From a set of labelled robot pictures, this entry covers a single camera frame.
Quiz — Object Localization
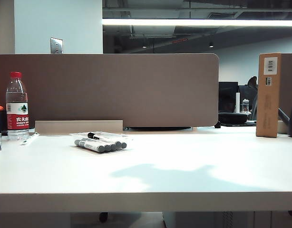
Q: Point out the clear plastic packaging box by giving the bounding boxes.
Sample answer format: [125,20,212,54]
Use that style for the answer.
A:
[69,130,134,154]

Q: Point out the tall brown cardboard box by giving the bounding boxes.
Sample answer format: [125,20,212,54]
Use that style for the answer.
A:
[256,52,282,138]

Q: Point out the wide brown desk partition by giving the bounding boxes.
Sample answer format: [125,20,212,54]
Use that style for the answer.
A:
[0,53,220,128]

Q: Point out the black computer monitor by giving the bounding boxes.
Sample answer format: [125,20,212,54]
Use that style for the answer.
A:
[239,85,258,112]
[218,81,239,113]

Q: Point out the black round cushion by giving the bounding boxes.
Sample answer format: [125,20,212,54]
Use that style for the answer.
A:
[218,112,249,124]

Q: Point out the long ceiling light strip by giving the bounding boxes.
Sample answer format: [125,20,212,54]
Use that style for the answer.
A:
[102,18,292,27]

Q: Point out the small glass bottle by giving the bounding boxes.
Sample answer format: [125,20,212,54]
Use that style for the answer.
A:
[242,97,251,113]

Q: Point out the dark haired person head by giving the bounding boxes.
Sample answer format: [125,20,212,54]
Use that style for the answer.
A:
[247,76,258,91]

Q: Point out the water bottle red label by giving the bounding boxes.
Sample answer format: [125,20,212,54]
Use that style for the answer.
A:
[6,72,30,141]

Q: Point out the narrow brown desk partition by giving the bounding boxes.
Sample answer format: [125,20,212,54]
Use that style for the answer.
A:
[278,53,292,122]

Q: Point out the long beige cable tray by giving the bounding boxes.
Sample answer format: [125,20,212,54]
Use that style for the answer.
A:
[35,120,124,136]

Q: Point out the metal wall switch plate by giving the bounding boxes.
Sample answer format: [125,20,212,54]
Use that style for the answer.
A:
[50,37,64,54]

